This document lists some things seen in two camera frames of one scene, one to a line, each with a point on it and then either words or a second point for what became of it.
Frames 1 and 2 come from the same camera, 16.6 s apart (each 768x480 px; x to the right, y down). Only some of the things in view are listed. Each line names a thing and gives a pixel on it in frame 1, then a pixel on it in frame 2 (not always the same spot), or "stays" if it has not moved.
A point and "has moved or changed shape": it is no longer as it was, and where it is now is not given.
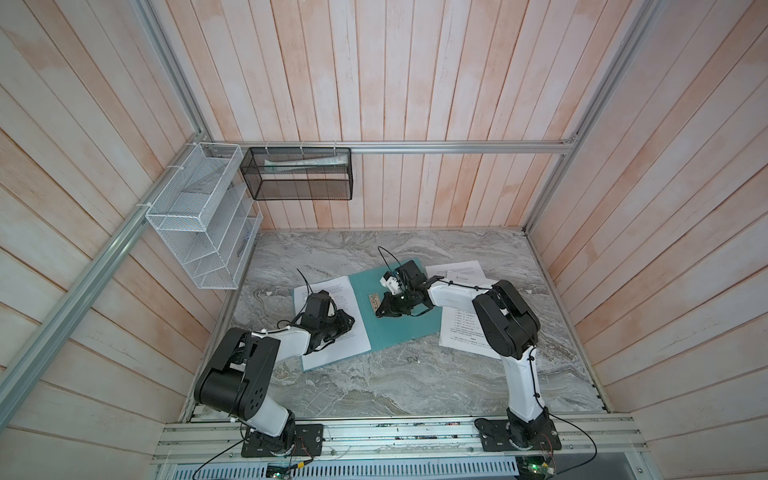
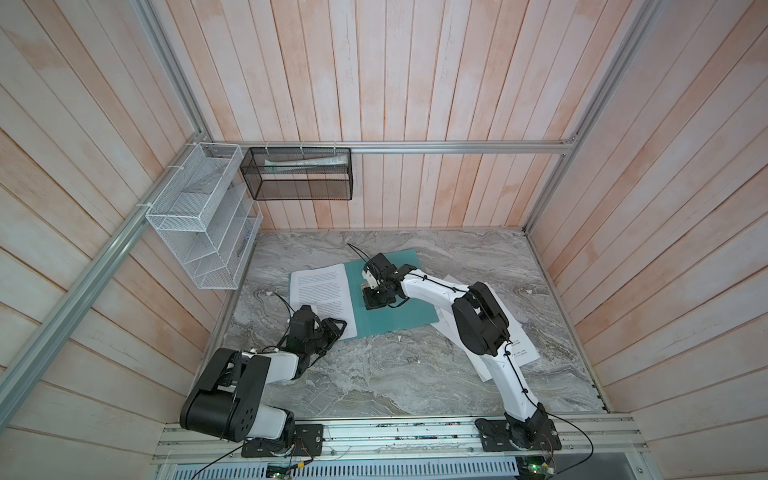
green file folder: (385, 331) has moved or changed shape
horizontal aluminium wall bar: (378, 146) stays
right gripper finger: (386, 310) to (374, 299)
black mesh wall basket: (298, 173) stays
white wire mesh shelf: (208, 216) stays
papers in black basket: (274, 165) stays
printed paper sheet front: (350, 342) has moved or changed shape
